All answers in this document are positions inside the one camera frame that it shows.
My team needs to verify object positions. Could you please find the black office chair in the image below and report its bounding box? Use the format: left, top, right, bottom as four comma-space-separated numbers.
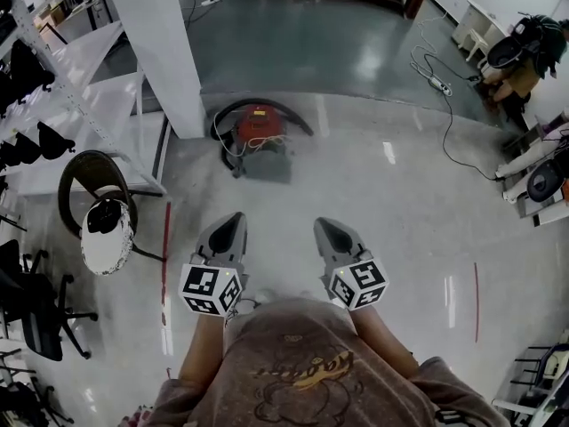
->
0, 238, 100, 363

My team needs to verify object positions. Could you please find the white metal shelving rack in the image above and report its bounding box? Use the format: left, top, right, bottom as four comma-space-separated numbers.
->
0, 0, 169, 197

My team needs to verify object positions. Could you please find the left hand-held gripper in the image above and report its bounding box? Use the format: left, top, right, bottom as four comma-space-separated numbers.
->
178, 211, 249, 318

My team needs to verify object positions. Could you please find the black chair backrest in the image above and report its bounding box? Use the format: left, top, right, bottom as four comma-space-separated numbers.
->
7, 38, 56, 106
36, 121, 76, 155

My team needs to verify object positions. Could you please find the grey vacuum cleaner piece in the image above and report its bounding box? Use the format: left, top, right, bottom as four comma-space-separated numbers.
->
232, 148, 293, 184

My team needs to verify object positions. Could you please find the black round appliance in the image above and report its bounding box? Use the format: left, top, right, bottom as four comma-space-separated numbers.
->
525, 159, 566, 204

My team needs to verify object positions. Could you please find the black vacuum hose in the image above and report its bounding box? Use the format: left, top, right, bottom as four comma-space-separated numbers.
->
212, 98, 315, 171

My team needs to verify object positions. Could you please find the black floor cable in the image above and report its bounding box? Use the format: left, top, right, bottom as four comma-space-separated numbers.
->
421, 53, 499, 181

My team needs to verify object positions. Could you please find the dark wicker chair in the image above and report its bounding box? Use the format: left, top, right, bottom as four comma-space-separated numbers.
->
57, 149, 166, 264

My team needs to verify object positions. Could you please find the person's pinkish printed shirt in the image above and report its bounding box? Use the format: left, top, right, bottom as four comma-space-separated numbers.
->
145, 297, 512, 427

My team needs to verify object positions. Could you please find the yellowish coiled cord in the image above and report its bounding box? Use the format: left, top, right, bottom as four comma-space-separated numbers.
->
247, 134, 289, 151

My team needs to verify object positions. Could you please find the white desk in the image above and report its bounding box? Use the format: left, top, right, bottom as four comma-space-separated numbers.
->
452, 0, 510, 62

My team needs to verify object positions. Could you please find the white frame chair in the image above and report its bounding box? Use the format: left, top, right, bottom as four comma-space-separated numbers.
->
491, 343, 569, 427

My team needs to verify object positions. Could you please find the person's right forearm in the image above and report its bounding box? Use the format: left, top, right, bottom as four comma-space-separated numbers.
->
349, 303, 421, 378

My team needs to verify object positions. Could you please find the red vacuum cleaner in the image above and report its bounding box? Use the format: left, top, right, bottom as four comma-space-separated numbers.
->
220, 102, 294, 156

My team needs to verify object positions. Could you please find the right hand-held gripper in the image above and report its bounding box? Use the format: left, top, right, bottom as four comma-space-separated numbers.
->
313, 216, 390, 312

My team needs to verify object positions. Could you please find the person's left forearm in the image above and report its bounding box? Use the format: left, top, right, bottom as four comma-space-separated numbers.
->
177, 310, 226, 383

